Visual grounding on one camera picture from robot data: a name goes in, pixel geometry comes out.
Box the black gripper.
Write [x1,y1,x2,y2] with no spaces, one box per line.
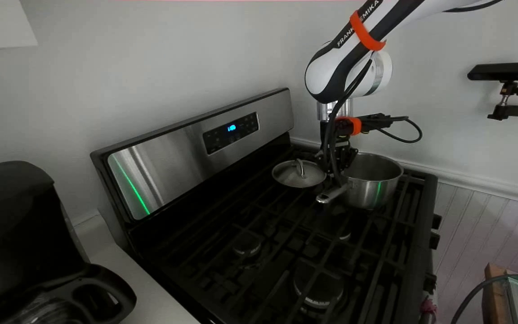
[319,117,355,182]

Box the stainless steel saucepan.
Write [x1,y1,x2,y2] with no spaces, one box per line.
[316,153,402,211]

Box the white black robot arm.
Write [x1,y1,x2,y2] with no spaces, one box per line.
[303,0,499,178]

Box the black stainless gas stove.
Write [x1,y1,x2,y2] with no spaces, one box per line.
[91,90,438,324]

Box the green glass box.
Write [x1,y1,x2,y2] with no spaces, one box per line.
[481,265,518,324]

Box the black coffee maker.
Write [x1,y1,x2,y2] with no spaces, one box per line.
[0,160,136,324]

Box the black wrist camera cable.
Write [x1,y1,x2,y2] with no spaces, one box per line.
[353,112,424,146]

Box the grey cable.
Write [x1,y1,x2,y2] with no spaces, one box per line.
[449,274,512,324]

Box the black wall mounted bracket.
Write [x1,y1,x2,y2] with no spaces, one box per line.
[467,63,518,121]

